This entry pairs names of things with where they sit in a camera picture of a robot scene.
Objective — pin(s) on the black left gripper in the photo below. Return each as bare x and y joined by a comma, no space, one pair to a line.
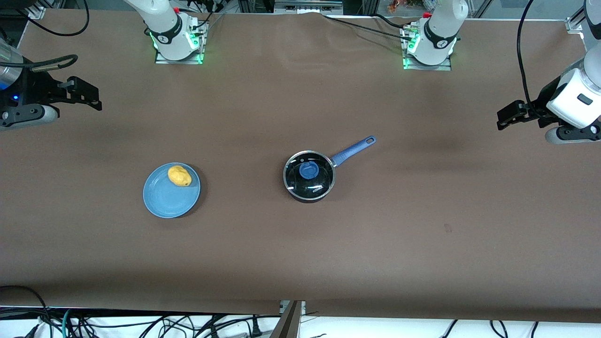
540,103

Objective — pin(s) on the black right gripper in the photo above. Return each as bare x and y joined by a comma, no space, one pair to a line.
38,88

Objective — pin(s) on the yellow potato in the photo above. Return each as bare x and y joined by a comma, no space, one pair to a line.
179,176

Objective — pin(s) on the glass lid with blue knob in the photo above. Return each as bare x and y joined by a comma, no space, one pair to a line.
310,170

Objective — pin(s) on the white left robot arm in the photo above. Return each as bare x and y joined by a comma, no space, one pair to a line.
439,28

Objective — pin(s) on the blue round plate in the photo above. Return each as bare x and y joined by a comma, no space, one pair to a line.
164,199

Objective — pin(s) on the brown table cloth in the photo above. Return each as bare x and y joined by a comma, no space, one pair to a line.
375,244

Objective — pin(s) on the dark wooden table beam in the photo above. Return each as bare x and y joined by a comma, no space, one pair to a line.
286,324

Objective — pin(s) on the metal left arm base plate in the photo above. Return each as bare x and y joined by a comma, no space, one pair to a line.
407,63

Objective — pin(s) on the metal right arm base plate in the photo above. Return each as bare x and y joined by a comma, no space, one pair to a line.
197,44

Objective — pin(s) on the aluminium frame rail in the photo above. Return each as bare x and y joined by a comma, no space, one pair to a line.
307,6

